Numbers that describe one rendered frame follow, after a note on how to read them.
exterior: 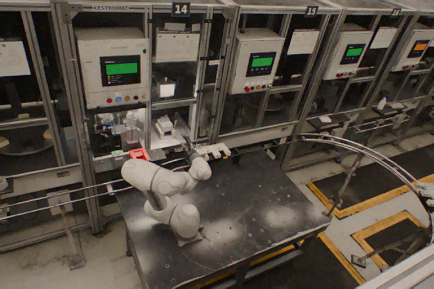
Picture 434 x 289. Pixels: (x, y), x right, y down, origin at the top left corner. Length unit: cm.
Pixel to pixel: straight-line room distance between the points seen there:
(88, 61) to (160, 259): 133
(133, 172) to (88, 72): 78
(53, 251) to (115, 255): 54
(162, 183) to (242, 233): 102
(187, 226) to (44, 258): 147
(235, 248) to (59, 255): 159
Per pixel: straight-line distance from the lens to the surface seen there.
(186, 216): 203
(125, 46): 205
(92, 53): 203
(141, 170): 156
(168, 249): 220
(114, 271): 292
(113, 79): 210
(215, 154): 261
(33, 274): 306
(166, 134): 271
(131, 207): 242
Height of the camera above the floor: 253
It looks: 38 degrees down
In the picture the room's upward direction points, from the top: 10 degrees clockwise
